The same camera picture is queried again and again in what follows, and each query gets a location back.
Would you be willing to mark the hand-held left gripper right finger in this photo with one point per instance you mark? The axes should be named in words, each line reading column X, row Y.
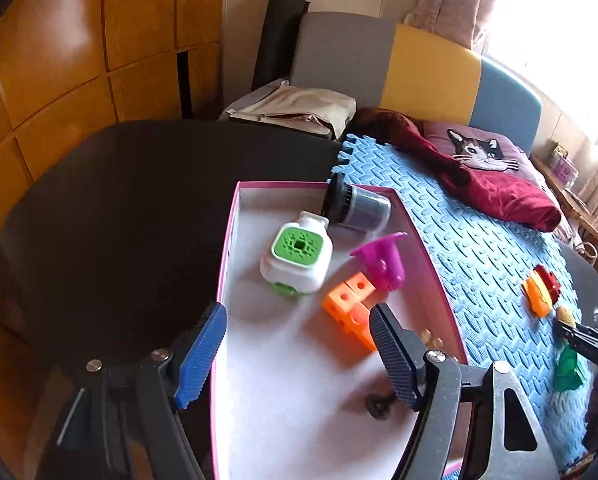
column 396, row 360

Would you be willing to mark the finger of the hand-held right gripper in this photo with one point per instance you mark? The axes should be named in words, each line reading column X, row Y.
column 586, row 342

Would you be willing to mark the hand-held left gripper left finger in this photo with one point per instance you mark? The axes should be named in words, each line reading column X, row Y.
column 199, row 360

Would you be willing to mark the yellow perforated oval case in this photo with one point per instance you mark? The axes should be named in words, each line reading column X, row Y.
column 565, row 316

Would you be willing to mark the teal plastic stand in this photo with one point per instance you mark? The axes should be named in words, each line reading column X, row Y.
column 569, row 372

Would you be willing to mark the brown hair claw clip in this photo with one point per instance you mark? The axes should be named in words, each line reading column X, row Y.
column 379, row 405

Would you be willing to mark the orange toy track piece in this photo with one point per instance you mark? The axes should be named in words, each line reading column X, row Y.
column 536, row 297

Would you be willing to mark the red cylinder case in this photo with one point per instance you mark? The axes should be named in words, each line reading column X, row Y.
column 549, row 280

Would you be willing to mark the orange cube blocks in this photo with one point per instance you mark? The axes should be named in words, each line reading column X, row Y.
column 344, row 302

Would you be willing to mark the pink cardboard box tray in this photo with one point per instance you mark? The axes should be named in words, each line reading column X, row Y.
column 289, row 360

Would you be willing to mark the magenta plastic funnel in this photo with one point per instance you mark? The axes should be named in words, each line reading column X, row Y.
column 384, row 262

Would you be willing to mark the white container green top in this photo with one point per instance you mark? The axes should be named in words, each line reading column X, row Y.
column 294, row 260

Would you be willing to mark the black lid jar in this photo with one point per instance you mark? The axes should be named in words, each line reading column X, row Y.
column 364, row 207

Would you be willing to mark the blue foam puzzle mat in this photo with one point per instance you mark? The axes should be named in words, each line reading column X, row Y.
column 479, row 260

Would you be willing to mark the wooden nightstand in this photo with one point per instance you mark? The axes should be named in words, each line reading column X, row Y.
column 579, row 210

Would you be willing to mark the pink bedsheet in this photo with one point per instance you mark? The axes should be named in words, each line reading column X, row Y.
column 541, row 182

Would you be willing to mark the dark red blanket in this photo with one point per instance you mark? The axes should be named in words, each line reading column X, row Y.
column 504, row 195

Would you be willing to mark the patterned small box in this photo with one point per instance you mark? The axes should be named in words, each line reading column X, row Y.
column 561, row 165

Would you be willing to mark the cat print pillow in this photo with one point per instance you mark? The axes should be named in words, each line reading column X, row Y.
column 479, row 152

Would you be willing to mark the beige canvas bag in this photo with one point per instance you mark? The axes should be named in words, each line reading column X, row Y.
column 304, row 105

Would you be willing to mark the tricolour bed headboard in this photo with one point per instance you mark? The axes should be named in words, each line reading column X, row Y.
column 429, row 70

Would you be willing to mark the bright window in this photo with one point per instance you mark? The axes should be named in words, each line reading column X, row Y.
column 554, row 35

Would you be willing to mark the black rolled mat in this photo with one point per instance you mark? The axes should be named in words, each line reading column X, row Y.
column 276, row 35

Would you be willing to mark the wooden wardrobe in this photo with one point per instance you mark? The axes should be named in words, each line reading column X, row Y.
column 79, row 35

